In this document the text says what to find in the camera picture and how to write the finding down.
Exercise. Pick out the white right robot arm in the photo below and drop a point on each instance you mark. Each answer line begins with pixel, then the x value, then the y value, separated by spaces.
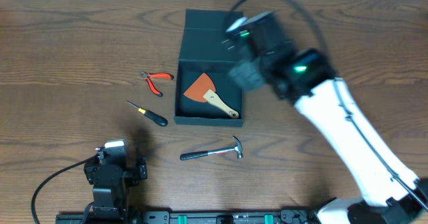
pixel 390 192

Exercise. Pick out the black handled claw hammer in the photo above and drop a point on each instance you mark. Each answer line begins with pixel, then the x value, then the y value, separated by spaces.
pixel 237 148

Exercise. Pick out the black open box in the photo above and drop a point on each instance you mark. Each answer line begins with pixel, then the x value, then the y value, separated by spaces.
pixel 203 51

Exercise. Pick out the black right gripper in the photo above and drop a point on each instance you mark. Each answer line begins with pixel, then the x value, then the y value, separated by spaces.
pixel 245 70

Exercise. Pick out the black mounting rail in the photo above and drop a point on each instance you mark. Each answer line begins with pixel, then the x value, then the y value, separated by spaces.
pixel 287 216

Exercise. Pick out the orange scraper wooden handle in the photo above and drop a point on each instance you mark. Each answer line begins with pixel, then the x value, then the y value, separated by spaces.
pixel 203 90

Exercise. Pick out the black yellow screwdriver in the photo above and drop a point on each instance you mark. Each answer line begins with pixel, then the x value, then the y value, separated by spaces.
pixel 157 119

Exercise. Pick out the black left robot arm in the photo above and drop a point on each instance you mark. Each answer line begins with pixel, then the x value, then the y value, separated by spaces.
pixel 111 179

